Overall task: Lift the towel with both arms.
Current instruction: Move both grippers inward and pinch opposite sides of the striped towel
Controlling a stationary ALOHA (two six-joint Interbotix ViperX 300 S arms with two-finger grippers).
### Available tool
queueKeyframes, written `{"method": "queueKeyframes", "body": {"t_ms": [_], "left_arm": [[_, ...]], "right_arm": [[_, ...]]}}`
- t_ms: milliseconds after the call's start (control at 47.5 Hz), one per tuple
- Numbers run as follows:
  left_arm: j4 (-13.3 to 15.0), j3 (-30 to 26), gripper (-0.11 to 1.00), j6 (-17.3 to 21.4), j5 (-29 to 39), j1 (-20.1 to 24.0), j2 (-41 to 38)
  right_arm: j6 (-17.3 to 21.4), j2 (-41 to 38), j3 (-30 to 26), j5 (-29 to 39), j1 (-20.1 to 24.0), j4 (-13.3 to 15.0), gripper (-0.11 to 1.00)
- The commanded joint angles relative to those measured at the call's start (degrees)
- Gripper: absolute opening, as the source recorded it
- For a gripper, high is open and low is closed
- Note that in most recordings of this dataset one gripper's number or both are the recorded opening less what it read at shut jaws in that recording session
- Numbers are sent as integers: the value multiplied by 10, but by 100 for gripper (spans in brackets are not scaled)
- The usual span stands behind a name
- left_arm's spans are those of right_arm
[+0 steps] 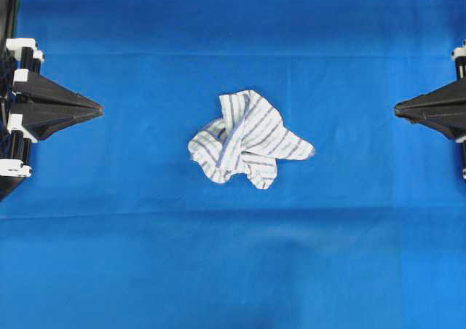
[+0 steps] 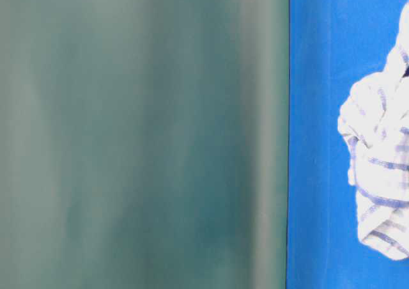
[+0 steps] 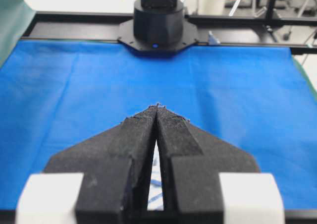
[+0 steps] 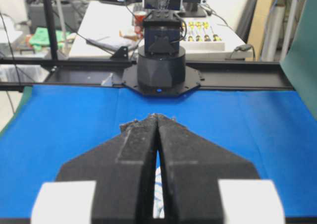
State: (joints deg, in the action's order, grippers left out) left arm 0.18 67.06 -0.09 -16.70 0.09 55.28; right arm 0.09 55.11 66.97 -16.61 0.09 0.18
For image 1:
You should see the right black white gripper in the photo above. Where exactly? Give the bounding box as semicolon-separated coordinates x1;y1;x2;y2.
394;39;466;181

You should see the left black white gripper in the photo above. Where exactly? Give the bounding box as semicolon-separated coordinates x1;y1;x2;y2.
0;37;105;179

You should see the white blue striped towel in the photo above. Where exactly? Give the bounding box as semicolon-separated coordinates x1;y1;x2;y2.
188;90;315;190

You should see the blue table cloth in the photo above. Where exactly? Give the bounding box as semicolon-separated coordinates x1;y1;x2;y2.
1;0;465;328

